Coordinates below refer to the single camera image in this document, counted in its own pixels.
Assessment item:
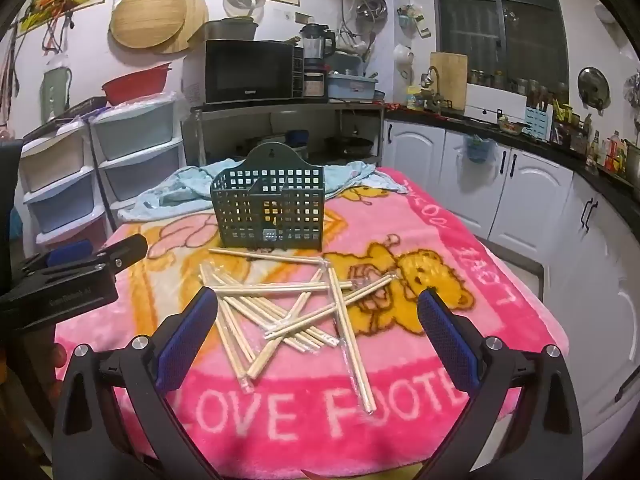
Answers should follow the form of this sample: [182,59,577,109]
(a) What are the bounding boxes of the row of glass jars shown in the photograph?
[467,69,571,98]

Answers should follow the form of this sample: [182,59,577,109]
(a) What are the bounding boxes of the green plastic utensil basket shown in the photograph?
[210,142,326,252]

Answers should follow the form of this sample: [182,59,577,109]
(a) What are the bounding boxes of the round wooden board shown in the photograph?
[160,0,210,55]

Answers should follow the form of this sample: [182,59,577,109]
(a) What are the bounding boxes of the hanging steel bowls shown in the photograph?
[356,0,388,21]

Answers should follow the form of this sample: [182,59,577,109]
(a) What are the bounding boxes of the green hanging jug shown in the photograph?
[41,65,73,121]

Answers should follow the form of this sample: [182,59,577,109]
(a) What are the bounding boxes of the white kitchen cabinets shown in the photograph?
[382,117,640,461]

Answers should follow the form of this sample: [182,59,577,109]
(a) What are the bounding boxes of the blue hanging basket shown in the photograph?
[462,135,496,163]

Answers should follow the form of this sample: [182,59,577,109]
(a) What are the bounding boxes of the row of condiment bottles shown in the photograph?
[550,105,640,181]

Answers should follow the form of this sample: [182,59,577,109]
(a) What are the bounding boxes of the wooden chopstick pair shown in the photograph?
[207,247,328,265]

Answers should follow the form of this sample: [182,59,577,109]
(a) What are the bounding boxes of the light blue towel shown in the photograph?
[117,159,408,222]

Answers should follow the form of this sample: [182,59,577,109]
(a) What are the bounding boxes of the clear glass bottle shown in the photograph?
[192,110,206,166]

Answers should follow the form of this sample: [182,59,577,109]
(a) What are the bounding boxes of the black microwave oven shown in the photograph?
[204,39,305,106]

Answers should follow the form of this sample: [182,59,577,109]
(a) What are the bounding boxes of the metal kitchen shelf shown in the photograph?
[182,100,386,168]

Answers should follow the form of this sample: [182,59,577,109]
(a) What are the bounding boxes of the pile of chopsticks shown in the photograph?
[197,260,403,416]

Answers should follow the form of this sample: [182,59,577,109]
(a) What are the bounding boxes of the red plastic basin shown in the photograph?
[101,62,172,107]

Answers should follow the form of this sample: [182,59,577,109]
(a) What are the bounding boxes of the black kitchen countertop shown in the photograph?
[385,107,640,216]

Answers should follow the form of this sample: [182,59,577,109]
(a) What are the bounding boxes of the beige blue plastic drawer unit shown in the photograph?
[20,120,108,251]

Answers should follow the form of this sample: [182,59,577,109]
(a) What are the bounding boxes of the pink printed blanket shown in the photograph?
[54,165,571,480]

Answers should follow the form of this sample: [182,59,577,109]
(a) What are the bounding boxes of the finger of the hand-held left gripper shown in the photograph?
[92,233,149,276]
[22,239,96,273]

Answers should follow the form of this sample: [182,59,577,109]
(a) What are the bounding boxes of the dark framed window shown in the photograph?
[432,0,571,93]

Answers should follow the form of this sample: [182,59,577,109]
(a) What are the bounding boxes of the metal kitchen faucet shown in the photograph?
[420,66,446,111]

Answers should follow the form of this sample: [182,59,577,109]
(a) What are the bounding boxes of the wooden cutting board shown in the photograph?
[430,52,468,111]

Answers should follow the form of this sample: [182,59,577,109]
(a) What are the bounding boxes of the blender with black base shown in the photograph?
[299,23,337,72]

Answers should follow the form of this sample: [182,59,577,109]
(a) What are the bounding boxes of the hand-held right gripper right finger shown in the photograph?
[416,287,586,480]

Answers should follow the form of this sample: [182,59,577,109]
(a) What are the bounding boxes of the blue dish rack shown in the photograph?
[326,71,379,102]

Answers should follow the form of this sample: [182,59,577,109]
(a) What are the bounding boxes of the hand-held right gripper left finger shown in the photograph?
[52,287,221,480]

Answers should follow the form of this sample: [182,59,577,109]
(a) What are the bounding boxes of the light blue knife block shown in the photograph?
[524,92,553,141]

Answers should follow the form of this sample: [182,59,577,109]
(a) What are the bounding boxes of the round bamboo tray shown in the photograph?
[110,0,190,51]

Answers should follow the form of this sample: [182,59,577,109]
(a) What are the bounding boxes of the steel pot lid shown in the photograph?
[577,66,611,111]

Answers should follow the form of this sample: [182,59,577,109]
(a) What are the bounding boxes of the black frying pan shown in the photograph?
[325,136,375,157]

